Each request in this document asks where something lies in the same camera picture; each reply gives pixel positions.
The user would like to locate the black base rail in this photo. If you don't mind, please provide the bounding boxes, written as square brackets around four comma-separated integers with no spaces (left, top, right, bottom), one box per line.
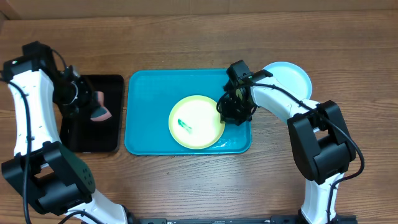
[136,214,358,224]

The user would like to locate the yellow-green plate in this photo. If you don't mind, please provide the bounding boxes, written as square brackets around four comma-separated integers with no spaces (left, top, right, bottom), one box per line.
[168,95,226,149]

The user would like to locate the teal plastic tray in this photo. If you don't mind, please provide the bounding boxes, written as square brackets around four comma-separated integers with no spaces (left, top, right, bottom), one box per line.
[124,68,252,156]

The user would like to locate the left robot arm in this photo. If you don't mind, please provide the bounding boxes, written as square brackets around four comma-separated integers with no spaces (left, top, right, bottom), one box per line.
[1,42,136,223]

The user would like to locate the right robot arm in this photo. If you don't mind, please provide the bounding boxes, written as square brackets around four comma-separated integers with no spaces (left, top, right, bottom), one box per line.
[216,60,363,223]

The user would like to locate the light blue plate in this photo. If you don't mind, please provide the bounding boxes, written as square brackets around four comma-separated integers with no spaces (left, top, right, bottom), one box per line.
[264,62,312,100]

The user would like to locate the black and red sponge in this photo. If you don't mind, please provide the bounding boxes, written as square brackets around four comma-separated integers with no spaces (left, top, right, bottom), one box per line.
[90,91,112,122]

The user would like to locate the black plastic tray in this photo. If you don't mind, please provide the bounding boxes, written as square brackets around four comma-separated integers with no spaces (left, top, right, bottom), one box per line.
[60,75,124,153]

